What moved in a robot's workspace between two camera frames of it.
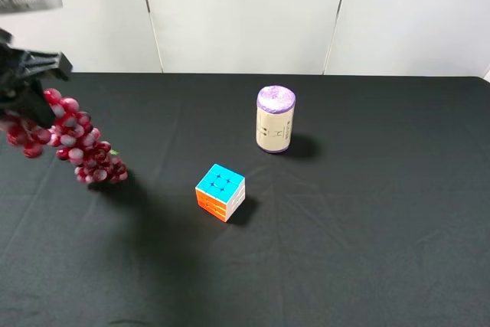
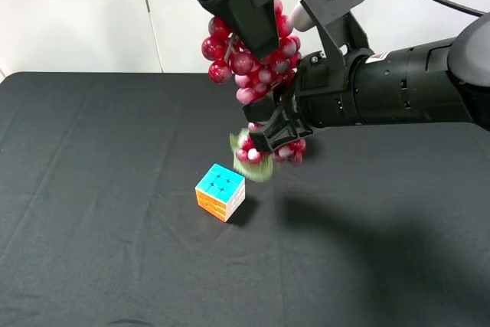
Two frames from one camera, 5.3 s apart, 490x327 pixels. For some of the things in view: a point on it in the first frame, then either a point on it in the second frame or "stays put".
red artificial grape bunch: [72, 132] → [254, 78]
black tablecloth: [378, 215] stays put
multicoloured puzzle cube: [221, 192] stays put
